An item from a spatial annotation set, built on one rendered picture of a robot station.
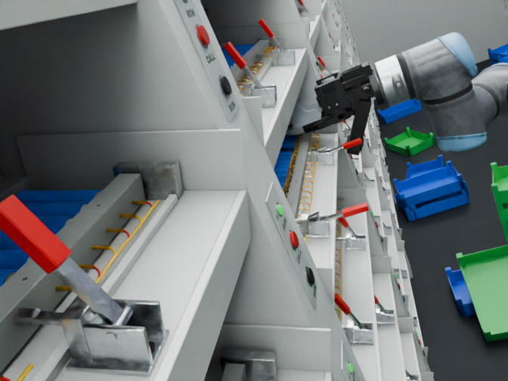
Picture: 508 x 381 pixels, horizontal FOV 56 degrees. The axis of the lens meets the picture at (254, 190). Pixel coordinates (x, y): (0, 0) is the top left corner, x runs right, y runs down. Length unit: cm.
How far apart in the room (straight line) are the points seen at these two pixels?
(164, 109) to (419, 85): 65
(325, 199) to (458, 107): 33
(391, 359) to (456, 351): 78
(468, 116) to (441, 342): 104
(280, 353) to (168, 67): 27
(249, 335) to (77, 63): 28
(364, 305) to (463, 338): 101
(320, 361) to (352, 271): 48
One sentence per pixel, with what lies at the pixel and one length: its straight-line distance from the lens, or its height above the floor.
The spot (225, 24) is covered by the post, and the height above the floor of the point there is 124.
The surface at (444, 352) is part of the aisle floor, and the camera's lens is 181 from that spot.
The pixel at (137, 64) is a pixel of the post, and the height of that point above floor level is 125.
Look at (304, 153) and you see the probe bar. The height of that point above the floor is 98.
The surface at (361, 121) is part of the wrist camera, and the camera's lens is 97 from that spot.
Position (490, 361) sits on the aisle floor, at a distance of 175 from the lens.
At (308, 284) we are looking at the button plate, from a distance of 46.
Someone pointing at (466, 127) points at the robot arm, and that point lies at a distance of 98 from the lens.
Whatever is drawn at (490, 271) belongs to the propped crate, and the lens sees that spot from 191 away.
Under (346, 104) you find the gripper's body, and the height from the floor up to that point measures 102.
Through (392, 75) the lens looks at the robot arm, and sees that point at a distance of 94.
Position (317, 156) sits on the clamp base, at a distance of 92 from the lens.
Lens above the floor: 126
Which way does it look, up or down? 20 degrees down
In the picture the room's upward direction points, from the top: 25 degrees counter-clockwise
